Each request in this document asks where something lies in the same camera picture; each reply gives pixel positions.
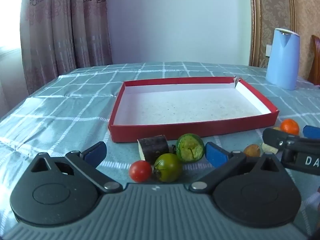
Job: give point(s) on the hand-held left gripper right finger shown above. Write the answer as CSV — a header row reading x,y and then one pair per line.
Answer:
x,y
214,155

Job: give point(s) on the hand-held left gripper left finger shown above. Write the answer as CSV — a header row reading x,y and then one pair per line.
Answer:
x,y
95,153

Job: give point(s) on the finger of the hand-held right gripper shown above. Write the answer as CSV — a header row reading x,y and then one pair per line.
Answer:
x,y
312,131
277,136

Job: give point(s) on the orange tangerine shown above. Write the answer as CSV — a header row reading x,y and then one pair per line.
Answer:
x,y
290,126

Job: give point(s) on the small brown potato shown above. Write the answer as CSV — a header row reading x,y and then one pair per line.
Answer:
x,y
252,150

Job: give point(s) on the green tomato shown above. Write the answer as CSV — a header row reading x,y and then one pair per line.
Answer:
x,y
168,167

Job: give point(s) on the red tomato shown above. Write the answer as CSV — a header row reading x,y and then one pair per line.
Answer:
x,y
140,171

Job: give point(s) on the red cardboard box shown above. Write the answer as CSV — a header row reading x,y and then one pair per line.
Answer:
x,y
187,107

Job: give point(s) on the pale cut fruit piece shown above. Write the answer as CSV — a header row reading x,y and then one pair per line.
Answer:
x,y
269,148

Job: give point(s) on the green cut citrus fruit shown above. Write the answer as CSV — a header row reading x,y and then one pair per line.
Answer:
x,y
190,148

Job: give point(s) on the dark purple eggplant piece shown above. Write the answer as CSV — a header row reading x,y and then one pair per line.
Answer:
x,y
155,148

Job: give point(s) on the wooden chair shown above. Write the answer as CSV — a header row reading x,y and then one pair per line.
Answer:
x,y
315,60

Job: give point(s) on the light blue kettle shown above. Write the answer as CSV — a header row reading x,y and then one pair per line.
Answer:
x,y
283,57

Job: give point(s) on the pink patterned curtain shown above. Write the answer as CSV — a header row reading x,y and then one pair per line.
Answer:
x,y
65,25

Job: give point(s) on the white wall switch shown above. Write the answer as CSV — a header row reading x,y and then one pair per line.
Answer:
x,y
268,50

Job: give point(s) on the gold wall frame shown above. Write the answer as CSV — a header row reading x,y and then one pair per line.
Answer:
x,y
255,30

